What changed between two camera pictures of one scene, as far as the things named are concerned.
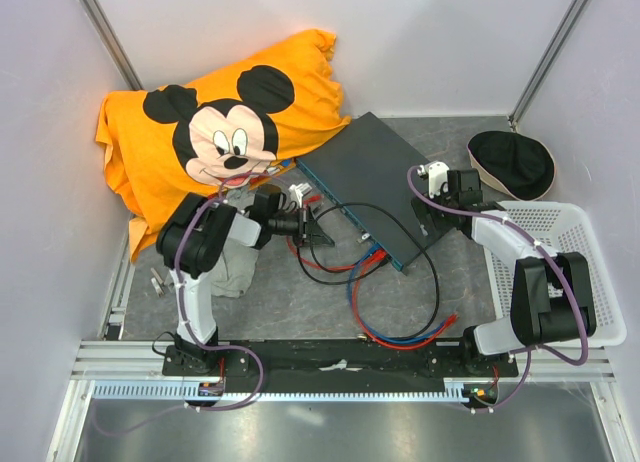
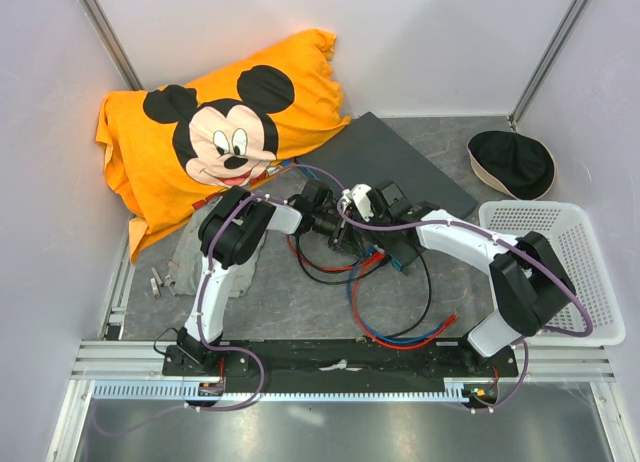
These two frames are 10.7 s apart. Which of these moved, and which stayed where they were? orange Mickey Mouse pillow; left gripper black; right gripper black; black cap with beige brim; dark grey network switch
Moved: left gripper black; right gripper black
Stayed: dark grey network switch; black cap with beige brim; orange Mickey Mouse pillow
